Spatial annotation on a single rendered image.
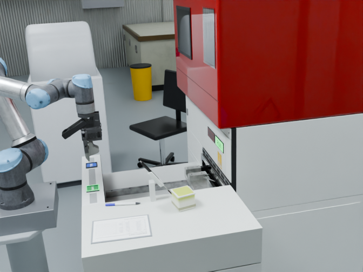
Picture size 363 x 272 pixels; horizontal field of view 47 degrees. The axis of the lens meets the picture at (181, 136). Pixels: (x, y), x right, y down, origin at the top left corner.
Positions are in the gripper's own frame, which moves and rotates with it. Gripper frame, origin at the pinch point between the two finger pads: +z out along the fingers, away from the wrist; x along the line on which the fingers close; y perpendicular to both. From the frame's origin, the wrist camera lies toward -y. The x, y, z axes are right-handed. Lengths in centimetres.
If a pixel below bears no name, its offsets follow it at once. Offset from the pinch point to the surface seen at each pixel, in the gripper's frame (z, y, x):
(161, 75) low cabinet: 84, 126, 557
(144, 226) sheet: 13.8, 18.2, -38.1
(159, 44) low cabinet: 29, 126, 557
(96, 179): 14.7, 2.9, 9.3
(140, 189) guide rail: 26.8, 22.8, 16.9
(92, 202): 15.0, 0.4, -11.3
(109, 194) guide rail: 27.1, 7.7, 16.9
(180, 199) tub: 8.7, 33.3, -31.3
